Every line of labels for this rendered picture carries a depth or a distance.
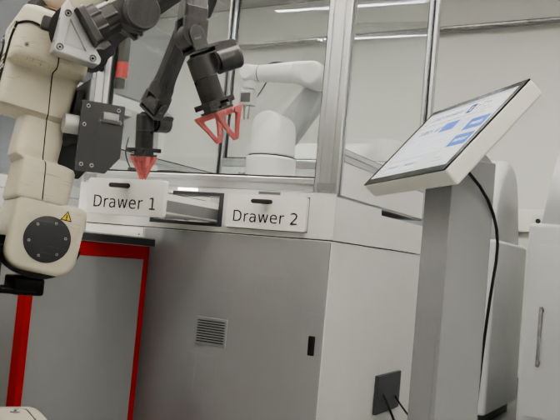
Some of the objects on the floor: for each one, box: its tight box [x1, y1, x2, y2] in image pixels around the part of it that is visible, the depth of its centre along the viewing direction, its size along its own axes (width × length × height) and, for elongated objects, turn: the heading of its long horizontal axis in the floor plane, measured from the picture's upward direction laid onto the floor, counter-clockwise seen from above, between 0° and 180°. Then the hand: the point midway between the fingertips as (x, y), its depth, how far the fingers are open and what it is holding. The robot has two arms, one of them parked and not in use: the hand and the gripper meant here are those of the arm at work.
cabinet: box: [86, 222, 420, 420], centre depth 310 cm, size 95×103×80 cm
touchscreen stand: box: [408, 161, 496, 420], centre depth 205 cm, size 50×45×102 cm
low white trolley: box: [0, 231, 155, 420], centre depth 261 cm, size 58×62×76 cm
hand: (142, 177), depth 255 cm, fingers closed
